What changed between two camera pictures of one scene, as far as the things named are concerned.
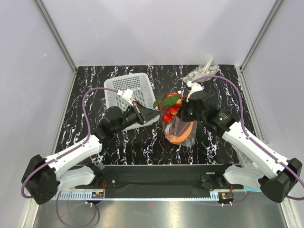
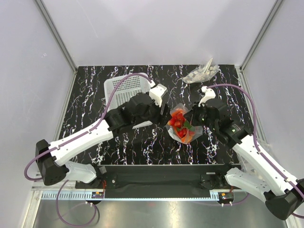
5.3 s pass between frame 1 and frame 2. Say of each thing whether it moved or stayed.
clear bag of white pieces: stayed
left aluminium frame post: stayed
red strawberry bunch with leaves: moved
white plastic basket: stayed
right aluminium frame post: stayed
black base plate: stayed
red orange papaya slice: moved
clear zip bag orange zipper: moved
